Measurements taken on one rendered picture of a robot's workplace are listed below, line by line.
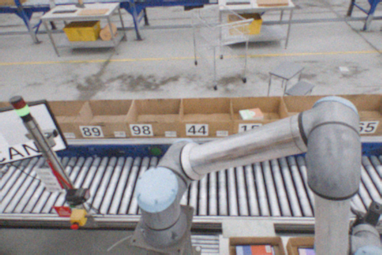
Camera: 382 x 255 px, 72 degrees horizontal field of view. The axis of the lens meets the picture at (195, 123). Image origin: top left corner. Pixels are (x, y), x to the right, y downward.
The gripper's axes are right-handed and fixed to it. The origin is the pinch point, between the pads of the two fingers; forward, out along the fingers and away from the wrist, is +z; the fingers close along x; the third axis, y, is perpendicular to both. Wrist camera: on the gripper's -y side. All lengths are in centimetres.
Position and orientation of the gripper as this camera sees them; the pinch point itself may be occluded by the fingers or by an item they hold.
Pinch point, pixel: (363, 205)
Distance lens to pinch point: 148.9
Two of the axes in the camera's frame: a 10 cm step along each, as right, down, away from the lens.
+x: 8.4, 4.0, -3.6
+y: -2.7, 8.9, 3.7
